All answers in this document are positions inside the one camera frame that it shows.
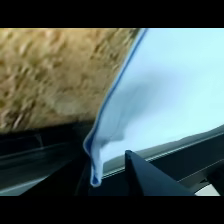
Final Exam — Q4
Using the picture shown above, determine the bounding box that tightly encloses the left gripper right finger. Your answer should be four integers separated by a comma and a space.
124, 149, 195, 197

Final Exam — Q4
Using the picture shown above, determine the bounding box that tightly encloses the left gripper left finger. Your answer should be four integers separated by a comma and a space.
74, 155, 102, 197

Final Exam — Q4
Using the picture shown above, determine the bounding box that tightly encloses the light blue garment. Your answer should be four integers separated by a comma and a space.
82, 28, 224, 188

